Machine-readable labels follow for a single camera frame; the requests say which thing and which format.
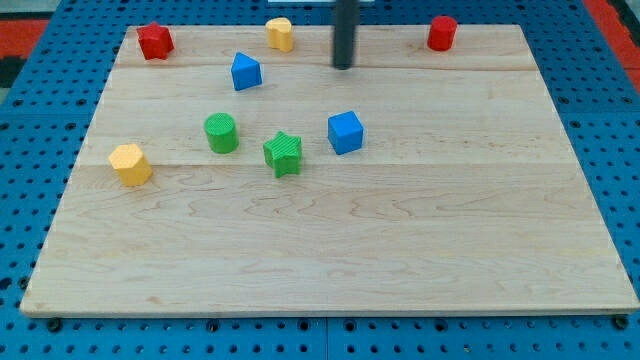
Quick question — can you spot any blue triangle block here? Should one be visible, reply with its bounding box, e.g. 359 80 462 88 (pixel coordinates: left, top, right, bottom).
231 52 262 91

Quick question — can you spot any green star block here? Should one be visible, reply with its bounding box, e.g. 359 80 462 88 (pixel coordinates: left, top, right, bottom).
263 131 302 178

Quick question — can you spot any blue cube block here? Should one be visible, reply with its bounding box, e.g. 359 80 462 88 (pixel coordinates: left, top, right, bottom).
328 111 364 155

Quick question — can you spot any light wooden board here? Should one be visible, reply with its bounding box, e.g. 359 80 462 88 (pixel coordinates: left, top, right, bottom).
21 25 639 318

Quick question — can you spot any green cylinder block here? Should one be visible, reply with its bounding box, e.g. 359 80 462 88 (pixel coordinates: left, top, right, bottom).
204 112 239 154

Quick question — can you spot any yellow heart block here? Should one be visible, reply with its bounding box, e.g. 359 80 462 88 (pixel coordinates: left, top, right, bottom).
265 17 294 52

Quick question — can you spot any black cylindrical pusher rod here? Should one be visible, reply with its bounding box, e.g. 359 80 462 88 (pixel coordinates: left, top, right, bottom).
332 0 359 70

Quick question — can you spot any yellow hexagon block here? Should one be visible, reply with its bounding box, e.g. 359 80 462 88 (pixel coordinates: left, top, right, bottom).
108 144 153 187

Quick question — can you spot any red cylinder block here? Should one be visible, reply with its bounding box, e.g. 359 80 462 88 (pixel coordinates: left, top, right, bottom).
426 15 458 51

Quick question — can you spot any red star block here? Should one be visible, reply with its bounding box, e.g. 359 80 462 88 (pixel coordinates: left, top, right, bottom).
136 21 174 60

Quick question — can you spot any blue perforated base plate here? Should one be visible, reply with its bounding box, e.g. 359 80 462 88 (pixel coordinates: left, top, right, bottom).
1 0 639 359

